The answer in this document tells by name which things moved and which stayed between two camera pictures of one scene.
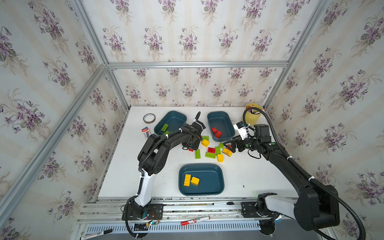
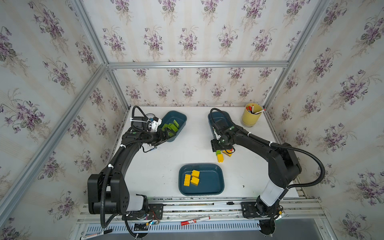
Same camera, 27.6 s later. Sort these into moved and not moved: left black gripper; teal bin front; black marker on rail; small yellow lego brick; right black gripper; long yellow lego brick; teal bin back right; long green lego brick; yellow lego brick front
Moved: right black gripper; left black gripper
Not moved: long green lego brick; long yellow lego brick; yellow lego brick front; black marker on rail; teal bin front; small yellow lego brick; teal bin back right
